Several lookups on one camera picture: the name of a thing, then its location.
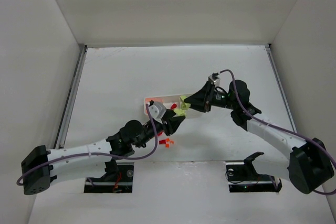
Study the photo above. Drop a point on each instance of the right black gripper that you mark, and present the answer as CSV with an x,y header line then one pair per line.
x,y
207,98

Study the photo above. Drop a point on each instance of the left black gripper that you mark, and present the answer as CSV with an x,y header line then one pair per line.
x,y
166,125

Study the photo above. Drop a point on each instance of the lime green plate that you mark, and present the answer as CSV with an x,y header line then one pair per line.
x,y
180,112

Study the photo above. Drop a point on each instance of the large lime green lego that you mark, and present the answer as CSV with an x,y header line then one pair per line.
x,y
183,105

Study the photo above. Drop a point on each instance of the red slope lego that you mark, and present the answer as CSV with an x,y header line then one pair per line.
x,y
173,106

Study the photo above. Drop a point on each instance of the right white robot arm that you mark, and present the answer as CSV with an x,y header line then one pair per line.
x,y
307,166

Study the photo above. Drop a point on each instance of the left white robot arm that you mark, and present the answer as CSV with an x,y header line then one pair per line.
x,y
43,167

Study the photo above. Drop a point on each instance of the white three-compartment tray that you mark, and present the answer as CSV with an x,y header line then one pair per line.
x,y
169,100

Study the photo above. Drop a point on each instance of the small orange lego pieces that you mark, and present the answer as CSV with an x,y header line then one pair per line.
x,y
169,143

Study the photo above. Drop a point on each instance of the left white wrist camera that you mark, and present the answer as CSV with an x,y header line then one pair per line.
x,y
157,110

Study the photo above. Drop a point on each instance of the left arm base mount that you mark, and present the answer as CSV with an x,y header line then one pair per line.
x,y
120,183

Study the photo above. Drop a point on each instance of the right aluminium rail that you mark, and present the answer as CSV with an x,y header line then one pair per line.
x,y
284,99

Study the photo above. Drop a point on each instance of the aluminium rail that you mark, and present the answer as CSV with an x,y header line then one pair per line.
x,y
284,99
70,100

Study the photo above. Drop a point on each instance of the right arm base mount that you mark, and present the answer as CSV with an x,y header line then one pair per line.
x,y
243,178

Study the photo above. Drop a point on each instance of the left aluminium rail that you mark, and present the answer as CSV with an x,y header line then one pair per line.
x,y
70,100

